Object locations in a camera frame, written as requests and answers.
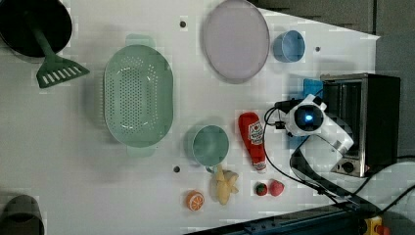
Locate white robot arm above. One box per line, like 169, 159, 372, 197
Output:
281, 94, 380, 212

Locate green mug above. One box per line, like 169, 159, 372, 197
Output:
183, 124, 229, 173

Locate red ketchup bottle toy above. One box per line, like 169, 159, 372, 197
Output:
238, 112, 266, 173

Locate peeled banana toy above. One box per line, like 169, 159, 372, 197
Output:
214, 164, 239, 206

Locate green perforated colander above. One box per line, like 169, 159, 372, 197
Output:
104, 34, 173, 158

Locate lilac round plate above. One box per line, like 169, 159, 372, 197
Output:
203, 0, 270, 80

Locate orange slice toy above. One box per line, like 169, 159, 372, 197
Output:
186, 190, 205, 212

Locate small red strawberry toy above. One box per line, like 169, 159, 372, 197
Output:
254, 183, 268, 196

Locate large pink strawberry toy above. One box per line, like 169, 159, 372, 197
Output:
269, 180, 285, 197

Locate blue bowl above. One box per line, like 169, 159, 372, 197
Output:
272, 30, 305, 63

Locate green slotted spatula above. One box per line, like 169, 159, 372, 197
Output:
26, 20, 89, 89

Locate black utensil holder cup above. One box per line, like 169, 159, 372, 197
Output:
1, 0, 72, 58

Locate yellow red emergency button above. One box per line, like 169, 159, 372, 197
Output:
363, 216, 391, 235

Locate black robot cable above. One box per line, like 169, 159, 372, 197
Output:
262, 99, 415, 216

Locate blue metal frame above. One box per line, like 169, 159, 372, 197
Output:
186, 203, 368, 235

